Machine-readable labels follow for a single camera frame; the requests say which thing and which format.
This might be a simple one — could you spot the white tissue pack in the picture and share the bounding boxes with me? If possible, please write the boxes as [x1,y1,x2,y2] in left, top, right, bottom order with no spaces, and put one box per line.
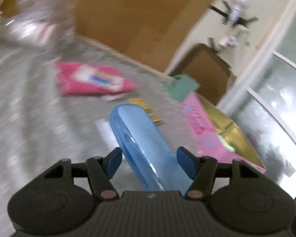
[96,119,119,151]

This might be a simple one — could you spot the blue soft pack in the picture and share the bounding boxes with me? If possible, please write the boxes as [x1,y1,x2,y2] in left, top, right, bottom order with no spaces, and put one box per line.
[109,104,192,195]

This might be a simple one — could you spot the yellow small packet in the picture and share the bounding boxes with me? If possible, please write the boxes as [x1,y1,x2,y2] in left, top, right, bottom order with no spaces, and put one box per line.
[129,98,162,124]

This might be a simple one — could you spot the pink towel cloth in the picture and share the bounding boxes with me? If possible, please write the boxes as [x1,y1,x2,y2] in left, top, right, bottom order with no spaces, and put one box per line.
[55,62,136,95]

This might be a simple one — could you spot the colourful card label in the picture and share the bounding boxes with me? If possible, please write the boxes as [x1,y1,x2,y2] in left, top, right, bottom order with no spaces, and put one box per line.
[70,64,124,92]

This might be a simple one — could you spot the pink cookie tin box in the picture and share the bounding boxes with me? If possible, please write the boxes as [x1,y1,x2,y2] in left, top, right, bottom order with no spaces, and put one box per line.
[181,92,266,173]

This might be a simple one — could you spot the grey floral tablecloth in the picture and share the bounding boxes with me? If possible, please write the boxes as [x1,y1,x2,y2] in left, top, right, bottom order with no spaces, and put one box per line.
[0,39,195,236]

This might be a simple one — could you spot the teal plastic mug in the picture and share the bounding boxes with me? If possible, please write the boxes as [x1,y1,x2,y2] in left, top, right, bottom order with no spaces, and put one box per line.
[169,74,200,102]

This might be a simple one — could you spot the frosted glass window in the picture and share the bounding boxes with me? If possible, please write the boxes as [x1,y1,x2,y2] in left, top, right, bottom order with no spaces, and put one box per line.
[231,16,296,197]

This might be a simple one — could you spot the large cardboard sheet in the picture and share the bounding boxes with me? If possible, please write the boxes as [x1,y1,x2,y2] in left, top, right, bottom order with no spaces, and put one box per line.
[0,0,225,73]

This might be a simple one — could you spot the clear plastic bag with cups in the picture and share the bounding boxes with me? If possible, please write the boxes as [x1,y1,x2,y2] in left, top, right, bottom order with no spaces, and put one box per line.
[0,0,75,53]

